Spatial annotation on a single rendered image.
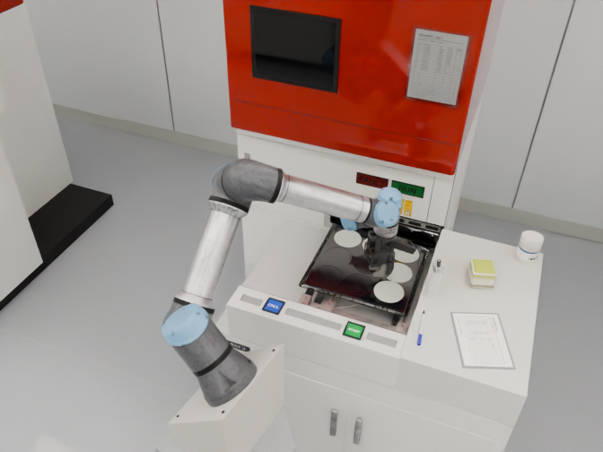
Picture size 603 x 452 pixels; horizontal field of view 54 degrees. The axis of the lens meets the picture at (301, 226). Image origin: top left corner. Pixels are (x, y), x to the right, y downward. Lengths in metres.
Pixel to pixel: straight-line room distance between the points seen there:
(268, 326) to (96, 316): 1.58
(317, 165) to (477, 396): 0.97
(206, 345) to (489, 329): 0.86
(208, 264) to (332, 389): 0.62
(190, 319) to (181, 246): 2.12
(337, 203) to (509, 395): 0.70
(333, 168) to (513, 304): 0.77
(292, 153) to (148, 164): 2.24
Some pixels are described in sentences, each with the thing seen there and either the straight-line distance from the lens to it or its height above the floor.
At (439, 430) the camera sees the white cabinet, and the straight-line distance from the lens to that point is 1.96.
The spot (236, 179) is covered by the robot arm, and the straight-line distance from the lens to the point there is 1.54.
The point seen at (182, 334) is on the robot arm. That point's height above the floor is 1.21.
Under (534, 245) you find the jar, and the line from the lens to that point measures 2.09.
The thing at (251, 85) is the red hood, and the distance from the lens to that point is 2.09.
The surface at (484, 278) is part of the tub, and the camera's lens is 1.97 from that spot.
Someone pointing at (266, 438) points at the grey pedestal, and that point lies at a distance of 1.75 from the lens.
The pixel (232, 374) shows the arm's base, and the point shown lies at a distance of 1.51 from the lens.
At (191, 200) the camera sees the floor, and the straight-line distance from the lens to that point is 3.93.
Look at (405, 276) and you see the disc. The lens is 2.08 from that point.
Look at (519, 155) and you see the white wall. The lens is 3.72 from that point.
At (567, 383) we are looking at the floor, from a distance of 3.15.
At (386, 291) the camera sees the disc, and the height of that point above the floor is 0.90.
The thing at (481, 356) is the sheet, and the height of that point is 0.97.
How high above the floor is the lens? 2.32
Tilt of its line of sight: 39 degrees down
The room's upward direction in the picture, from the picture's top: 1 degrees clockwise
